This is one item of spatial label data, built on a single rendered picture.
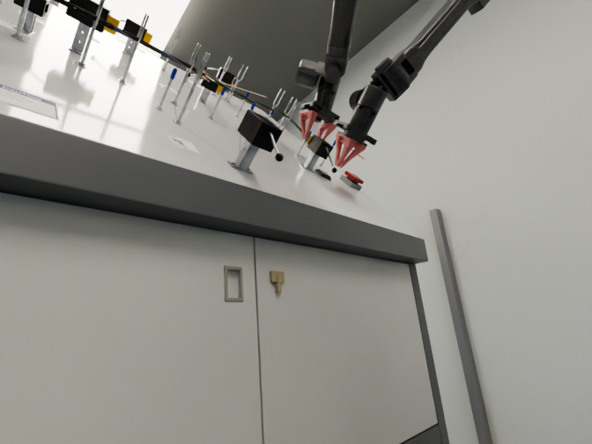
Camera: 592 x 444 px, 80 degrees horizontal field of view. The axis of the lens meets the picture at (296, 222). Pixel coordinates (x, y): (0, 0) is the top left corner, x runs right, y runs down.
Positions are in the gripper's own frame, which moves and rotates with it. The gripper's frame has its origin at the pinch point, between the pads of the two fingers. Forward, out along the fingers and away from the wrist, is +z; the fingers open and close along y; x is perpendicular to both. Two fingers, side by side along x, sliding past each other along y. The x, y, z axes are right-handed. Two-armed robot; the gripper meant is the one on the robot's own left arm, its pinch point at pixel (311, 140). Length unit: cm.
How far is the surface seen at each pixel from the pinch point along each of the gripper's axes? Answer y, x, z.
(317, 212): 14.1, 31.0, 22.3
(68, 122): 56, 32, 23
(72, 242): 52, 38, 36
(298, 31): -51, -135, -108
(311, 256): 11.9, 30.4, 30.8
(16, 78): 63, 24, 19
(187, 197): 41, 37, 27
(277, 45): -47, -151, -100
